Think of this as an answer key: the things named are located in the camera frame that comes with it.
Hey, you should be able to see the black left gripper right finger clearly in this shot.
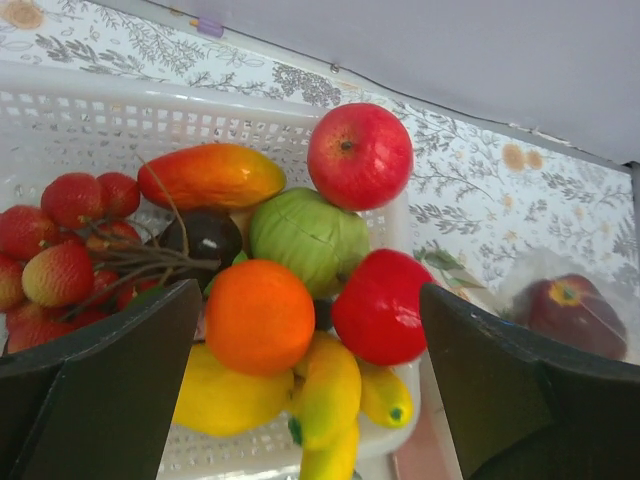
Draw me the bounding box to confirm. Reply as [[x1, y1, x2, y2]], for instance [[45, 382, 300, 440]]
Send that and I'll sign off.
[[420, 284, 639, 479]]

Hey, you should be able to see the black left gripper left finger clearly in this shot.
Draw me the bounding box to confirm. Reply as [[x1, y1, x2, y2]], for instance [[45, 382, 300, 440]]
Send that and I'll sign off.
[[1, 280, 202, 479]]

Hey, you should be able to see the dark red apple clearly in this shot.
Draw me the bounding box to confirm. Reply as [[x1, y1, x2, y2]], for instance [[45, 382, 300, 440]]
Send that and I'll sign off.
[[511, 273, 627, 360]]

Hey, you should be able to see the yellow banana bunch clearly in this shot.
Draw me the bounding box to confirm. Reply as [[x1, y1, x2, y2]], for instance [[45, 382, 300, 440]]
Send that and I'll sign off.
[[288, 331, 414, 479]]

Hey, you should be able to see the clear zip top bag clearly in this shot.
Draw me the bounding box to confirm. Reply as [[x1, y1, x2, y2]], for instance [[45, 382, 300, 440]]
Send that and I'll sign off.
[[496, 247, 639, 365]]

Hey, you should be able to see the yellow fruit under radish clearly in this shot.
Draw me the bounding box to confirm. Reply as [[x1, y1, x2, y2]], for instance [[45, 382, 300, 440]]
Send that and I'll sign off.
[[172, 343, 294, 437]]

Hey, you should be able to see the leaf pattern tray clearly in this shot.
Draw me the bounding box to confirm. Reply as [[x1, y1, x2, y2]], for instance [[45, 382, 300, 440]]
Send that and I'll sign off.
[[391, 246, 496, 480]]

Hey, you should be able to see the red cherries cluster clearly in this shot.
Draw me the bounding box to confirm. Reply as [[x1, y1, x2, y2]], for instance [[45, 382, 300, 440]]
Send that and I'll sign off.
[[0, 172, 161, 354]]

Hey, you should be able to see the orange fruit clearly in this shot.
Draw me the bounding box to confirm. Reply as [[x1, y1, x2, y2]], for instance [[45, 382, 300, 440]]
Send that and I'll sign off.
[[204, 259, 315, 376]]

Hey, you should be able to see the dark purple fruit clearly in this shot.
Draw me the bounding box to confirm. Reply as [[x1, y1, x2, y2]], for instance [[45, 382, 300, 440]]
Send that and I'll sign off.
[[167, 208, 243, 292]]

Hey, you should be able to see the floral tablecloth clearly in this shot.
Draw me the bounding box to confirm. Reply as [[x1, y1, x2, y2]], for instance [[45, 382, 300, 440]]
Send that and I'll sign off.
[[1, 1, 639, 295]]

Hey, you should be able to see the orange red mango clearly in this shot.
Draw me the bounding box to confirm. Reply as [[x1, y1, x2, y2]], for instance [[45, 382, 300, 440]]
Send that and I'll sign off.
[[137, 143, 287, 211]]

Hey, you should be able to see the green fruit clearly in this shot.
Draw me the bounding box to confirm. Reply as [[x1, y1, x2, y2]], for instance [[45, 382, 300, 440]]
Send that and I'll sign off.
[[249, 187, 371, 298]]

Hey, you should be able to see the white plastic fruit basket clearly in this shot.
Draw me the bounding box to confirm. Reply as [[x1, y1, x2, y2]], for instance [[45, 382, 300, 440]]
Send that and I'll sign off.
[[1, 61, 416, 479]]

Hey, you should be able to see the red pomegranate on basket rim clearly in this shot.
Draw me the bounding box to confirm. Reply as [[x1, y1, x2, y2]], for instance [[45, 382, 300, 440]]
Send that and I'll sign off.
[[307, 103, 414, 211]]

